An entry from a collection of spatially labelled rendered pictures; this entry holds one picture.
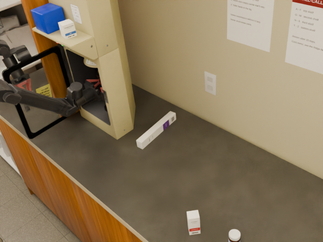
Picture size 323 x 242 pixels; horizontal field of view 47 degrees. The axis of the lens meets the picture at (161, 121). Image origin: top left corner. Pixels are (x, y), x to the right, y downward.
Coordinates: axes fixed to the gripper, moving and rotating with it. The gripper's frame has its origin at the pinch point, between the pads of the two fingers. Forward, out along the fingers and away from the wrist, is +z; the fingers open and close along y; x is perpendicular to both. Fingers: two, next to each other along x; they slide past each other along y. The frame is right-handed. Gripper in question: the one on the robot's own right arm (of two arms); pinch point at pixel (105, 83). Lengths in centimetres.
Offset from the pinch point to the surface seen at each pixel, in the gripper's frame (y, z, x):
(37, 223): 57, -49, 117
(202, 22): -36, 35, -28
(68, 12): 2.9, -7.9, -40.3
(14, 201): 90, -51, 117
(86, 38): -12.1, -10.9, -33.6
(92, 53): -13.7, -10.8, -26.8
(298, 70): -83, 34, -20
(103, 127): -3.3, -9.5, 20.7
